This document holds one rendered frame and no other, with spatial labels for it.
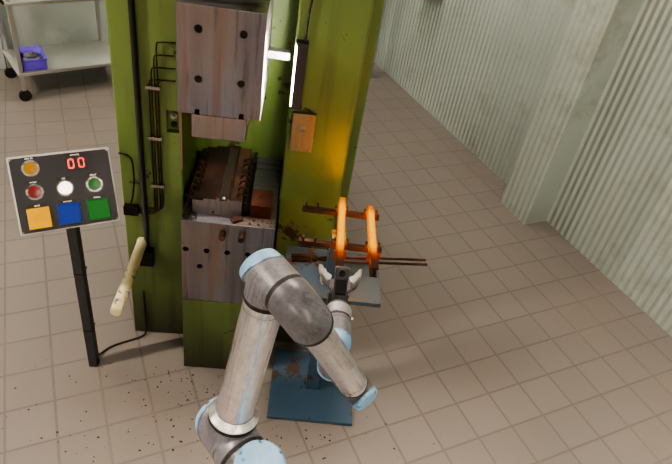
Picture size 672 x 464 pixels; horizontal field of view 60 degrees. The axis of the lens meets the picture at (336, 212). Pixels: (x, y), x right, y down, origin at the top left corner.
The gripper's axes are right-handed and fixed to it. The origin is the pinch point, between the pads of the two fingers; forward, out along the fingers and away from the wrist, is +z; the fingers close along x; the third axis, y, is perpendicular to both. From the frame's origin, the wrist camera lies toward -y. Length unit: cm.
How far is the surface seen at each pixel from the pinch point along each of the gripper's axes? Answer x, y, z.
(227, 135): -48, -26, 34
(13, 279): -167, 103, 71
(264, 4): -38, -74, 44
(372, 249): 11.5, -0.7, 10.2
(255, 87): -39, -47, 35
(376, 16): 4, -60, 95
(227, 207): -47, 7, 34
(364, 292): 13.2, 26.4, 15.4
